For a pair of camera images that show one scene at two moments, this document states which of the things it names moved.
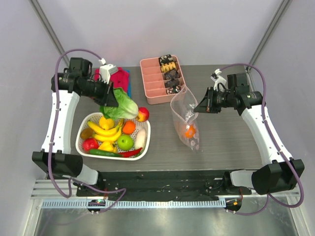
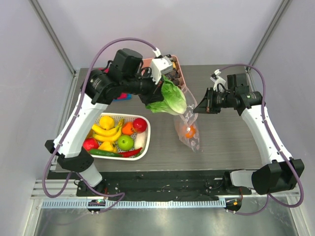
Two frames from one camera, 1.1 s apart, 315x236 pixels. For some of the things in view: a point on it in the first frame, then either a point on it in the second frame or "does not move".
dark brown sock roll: [171, 75] does not move
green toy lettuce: [127, 108] → [174, 102]
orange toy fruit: [190, 132] does not move
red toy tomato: [89, 144] does not move
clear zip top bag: [186, 120] does not move
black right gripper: [210, 100] does not move
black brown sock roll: [173, 83] does not move
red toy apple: [143, 114] → [139, 125]
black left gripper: [108, 90] → [155, 94]
